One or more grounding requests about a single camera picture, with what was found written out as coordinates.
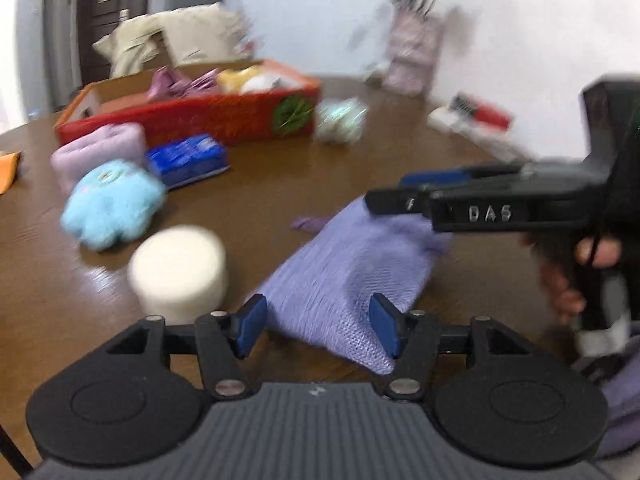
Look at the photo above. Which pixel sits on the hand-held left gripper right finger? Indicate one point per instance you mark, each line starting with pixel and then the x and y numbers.
pixel 385 327

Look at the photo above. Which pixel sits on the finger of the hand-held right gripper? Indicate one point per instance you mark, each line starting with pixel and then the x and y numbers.
pixel 440 178
pixel 450 210

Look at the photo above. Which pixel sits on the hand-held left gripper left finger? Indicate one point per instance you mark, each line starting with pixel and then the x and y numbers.
pixel 252 325

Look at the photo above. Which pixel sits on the purple knitted pouch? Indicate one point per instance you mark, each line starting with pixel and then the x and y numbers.
pixel 350 270

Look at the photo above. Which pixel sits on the red cardboard box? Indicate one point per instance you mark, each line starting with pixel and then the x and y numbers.
pixel 210 117

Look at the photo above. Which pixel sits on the yellow white alpaca plush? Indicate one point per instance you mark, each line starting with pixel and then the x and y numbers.
pixel 250 80

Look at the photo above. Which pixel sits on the pink satin cloth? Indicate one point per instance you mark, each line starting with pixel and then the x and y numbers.
pixel 175 85

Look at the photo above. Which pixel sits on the person's right hand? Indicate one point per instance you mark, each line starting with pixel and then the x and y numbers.
pixel 602 252

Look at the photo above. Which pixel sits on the white power adapter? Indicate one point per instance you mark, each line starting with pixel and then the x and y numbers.
pixel 445 121

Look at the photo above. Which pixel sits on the white flat box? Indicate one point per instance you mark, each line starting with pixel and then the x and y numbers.
pixel 495 142

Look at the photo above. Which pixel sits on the red black small box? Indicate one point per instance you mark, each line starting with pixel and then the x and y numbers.
pixel 482 110

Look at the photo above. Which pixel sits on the white round sponge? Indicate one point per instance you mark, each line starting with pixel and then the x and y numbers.
pixel 177 270

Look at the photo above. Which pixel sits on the pale green scrunchie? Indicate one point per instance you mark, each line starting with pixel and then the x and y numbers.
pixel 340 121

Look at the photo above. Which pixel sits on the pink textured vase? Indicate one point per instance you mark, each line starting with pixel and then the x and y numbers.
pixel 412 55

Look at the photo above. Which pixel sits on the blue tissue packet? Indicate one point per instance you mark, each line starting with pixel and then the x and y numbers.
pixel 187 160

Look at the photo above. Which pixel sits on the light blue plush toy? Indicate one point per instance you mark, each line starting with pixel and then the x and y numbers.
pixel 112 205

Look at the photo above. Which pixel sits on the pink plush headband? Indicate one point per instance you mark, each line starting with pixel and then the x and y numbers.
pixel 100 152

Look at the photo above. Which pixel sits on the purple clothing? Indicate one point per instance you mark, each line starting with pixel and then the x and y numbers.
pixel 622 400

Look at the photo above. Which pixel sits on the orange cloth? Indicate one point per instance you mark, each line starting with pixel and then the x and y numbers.
pixel 9 172

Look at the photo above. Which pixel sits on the beige clothes pile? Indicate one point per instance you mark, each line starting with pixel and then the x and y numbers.
pixel 190 30

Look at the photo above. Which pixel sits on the dark brown door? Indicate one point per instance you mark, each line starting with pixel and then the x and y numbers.
pixel 107 15

